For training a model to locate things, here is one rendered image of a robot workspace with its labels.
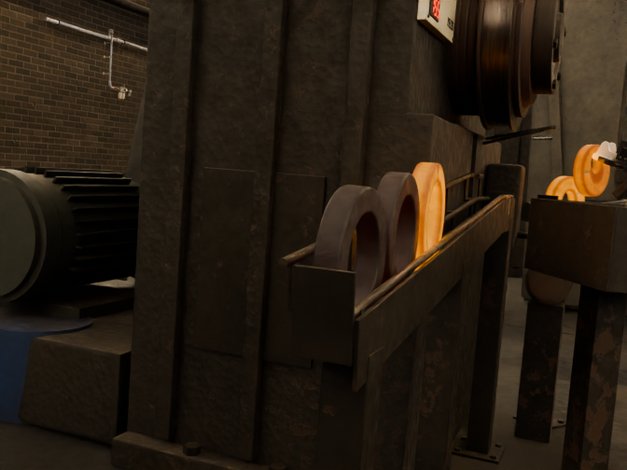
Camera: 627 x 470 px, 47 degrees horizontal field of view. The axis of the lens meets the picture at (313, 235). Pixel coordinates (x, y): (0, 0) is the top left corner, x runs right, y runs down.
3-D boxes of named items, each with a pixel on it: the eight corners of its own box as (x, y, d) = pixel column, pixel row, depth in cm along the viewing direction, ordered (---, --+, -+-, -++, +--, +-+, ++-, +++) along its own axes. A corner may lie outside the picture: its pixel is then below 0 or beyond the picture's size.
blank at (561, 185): (553, 235, 226) (562, 236, 223) (537, 194, 220) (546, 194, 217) (582, 206, 232) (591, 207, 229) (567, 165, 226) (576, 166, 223)
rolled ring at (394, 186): (423, 164, 112) (402, 163, 113) (392, 182, 95) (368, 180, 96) (417, 280, 116) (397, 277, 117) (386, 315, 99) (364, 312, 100)
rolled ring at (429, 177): (418, 222, 110) (397, 220, 111) (428, 294, 123) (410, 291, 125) (441, 139, 121) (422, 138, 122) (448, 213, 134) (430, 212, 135)
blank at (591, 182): (600, 143, 220) (611, 143, 217) (599, 194, 222) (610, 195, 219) (572, 145, 210) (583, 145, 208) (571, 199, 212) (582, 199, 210)
